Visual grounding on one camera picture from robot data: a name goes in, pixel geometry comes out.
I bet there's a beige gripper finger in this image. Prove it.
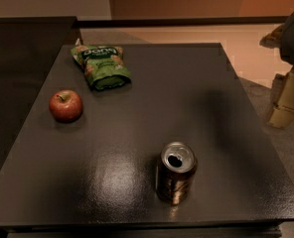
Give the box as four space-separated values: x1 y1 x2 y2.
267 66 294 128
259 25 284 49

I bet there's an orange soda can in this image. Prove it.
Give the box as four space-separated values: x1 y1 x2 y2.
156 142 198 205

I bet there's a green snack bag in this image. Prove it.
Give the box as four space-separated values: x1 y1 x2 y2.
71 45 131 91

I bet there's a red apple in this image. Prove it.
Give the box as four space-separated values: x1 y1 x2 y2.
49 89 83 123

